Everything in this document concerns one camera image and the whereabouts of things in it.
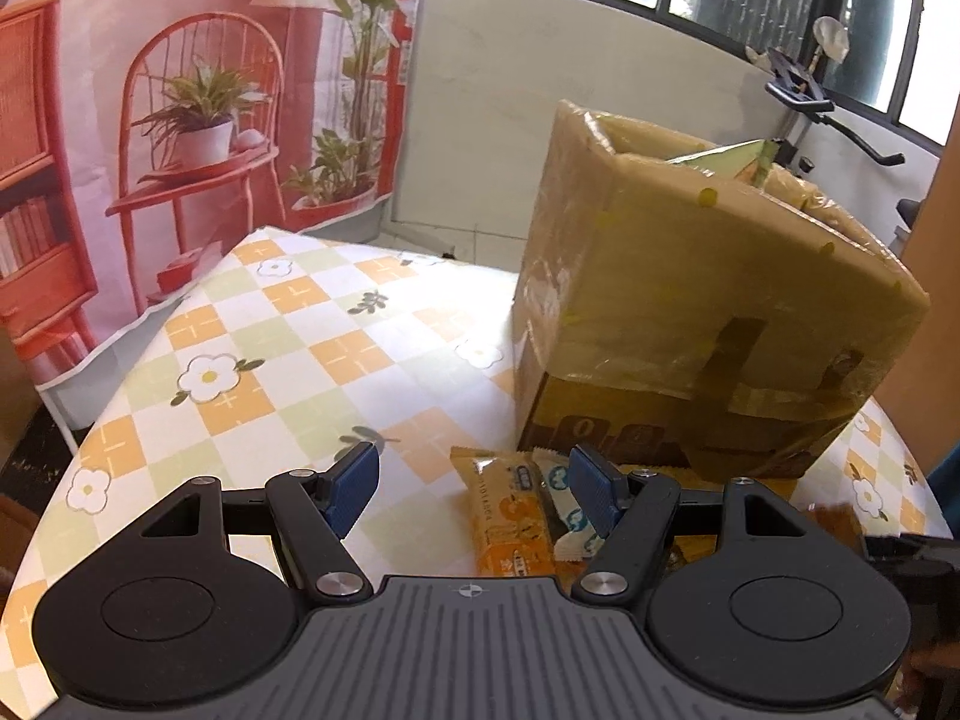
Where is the checkered floral tablecloth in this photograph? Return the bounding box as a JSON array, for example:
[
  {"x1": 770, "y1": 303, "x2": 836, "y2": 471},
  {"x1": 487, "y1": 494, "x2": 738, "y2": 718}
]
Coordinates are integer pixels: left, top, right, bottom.
[{"x1": 0, "y1": 224, "x2": 939, "y2": 720}]

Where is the printed room backdrop curtain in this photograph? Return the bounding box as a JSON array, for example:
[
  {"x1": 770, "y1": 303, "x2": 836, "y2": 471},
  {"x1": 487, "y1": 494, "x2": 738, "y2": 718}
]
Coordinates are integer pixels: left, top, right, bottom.
[{"x1": 2, "y1": 0, "x2": 418, "y2": 431}]

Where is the taped cardboard box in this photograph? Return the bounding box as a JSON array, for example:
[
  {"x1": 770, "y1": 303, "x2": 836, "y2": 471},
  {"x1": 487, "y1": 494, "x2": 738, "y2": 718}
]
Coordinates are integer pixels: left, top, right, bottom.
[{"x1": 512, "y1": 103, "x2": 929, "y2": 481}]

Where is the black exercise bike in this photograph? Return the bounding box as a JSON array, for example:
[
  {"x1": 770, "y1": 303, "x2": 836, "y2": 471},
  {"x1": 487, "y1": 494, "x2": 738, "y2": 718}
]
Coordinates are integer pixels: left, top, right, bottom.
[{"x1": 750, "y1": 15, "x2": 942, "y2": 250}]

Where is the white blue snack packet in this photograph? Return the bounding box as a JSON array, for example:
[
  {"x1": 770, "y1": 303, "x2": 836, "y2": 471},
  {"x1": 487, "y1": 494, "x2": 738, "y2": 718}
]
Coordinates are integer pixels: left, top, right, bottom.
[{"x1": 530, "y1": 449, "x2": 604, "y2": 562}]

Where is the orange snack packet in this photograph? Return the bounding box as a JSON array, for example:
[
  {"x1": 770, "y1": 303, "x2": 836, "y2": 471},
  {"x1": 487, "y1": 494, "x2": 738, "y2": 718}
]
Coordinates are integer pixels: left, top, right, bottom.
[{"x1": 449, "y1": 447, "x2": 555, "y2": 578}]

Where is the green snack bag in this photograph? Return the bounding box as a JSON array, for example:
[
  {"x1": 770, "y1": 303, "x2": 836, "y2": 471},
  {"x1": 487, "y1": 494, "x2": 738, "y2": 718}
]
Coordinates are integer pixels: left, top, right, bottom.
[{"x1": 670, "y1": 140, "x2": 781, "y2": 187}]

